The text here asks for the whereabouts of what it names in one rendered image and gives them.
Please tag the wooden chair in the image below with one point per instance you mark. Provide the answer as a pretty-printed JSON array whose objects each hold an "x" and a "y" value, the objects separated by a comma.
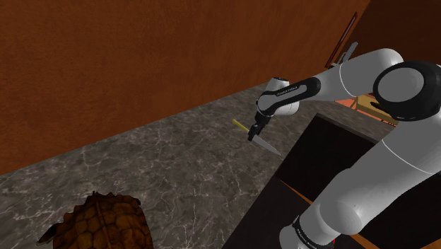
[{"x": 370, "y": 105}]

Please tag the brown turtle figure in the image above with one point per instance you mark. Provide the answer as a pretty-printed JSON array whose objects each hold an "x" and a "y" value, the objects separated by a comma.
[{"x": 103, "y": 224}]

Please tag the red framed door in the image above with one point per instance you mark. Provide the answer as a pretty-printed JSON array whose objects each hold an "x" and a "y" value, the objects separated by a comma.
[{"x": 341, "y": 41}]

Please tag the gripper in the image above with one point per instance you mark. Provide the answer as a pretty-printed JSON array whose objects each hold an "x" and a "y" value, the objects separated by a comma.
[{"x": 260, "y": 123}]

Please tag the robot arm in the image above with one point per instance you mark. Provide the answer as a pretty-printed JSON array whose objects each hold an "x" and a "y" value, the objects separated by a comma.
[{"x": 361, "y": 193}]

